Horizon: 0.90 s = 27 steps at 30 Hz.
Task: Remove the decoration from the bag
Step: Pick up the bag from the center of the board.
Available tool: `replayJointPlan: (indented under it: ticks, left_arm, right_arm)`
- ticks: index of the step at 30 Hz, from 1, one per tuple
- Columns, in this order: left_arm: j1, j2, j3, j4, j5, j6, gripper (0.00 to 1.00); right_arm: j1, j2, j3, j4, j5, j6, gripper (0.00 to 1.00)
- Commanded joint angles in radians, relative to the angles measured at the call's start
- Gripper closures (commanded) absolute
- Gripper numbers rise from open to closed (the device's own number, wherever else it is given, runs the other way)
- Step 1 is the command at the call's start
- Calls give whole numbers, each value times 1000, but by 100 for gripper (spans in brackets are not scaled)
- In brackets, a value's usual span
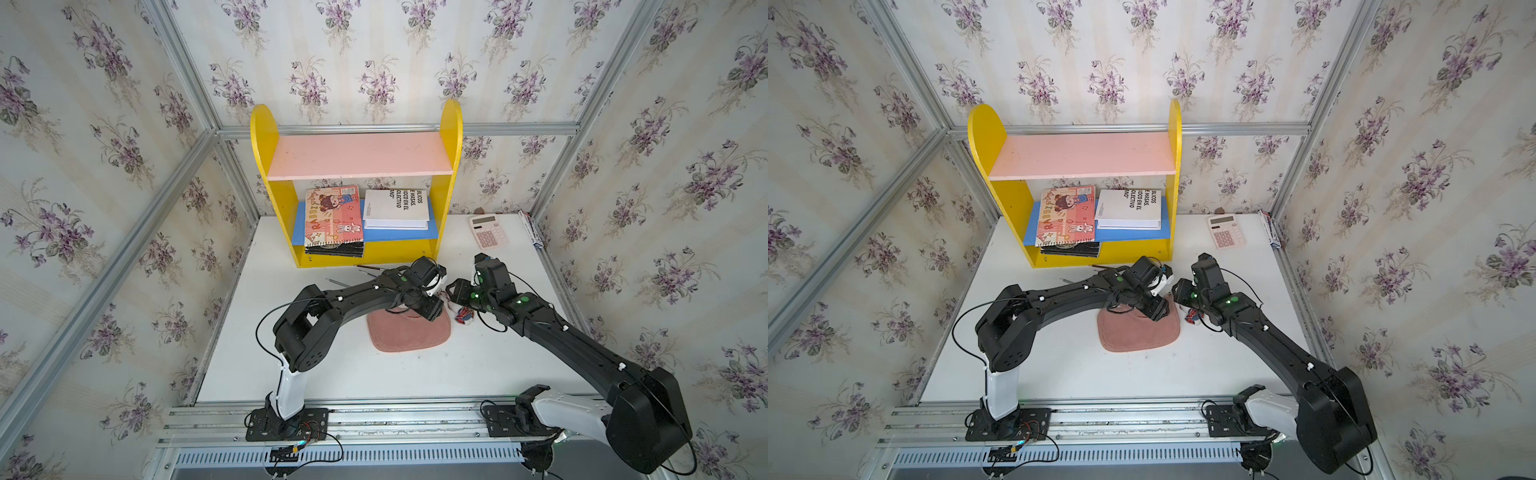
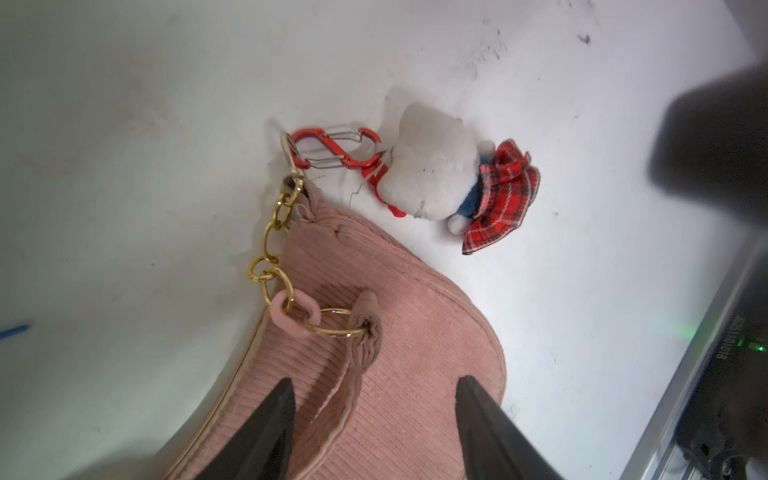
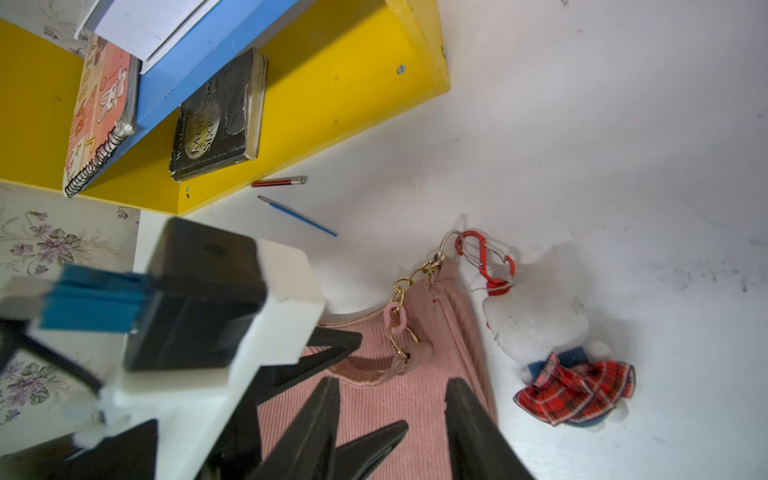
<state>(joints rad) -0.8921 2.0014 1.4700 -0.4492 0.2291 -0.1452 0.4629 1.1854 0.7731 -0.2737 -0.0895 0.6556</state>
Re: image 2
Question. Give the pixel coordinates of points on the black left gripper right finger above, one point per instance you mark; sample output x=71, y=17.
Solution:
x=492, y=446

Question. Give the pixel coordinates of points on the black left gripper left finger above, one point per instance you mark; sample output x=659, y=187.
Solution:
x=261, y=448

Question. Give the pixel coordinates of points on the pink corduroy bag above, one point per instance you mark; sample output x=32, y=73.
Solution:
x=379, y=406

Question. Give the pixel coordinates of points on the white plush doll keychain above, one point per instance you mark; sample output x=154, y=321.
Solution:
x=437, y=171

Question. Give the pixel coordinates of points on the red S carabiner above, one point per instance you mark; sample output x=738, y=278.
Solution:
x=338, y=156

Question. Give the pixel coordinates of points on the blue paintbrush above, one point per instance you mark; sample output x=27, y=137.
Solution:
x=13, y=331

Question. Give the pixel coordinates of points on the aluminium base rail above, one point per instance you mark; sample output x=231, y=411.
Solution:
x=684, y=438

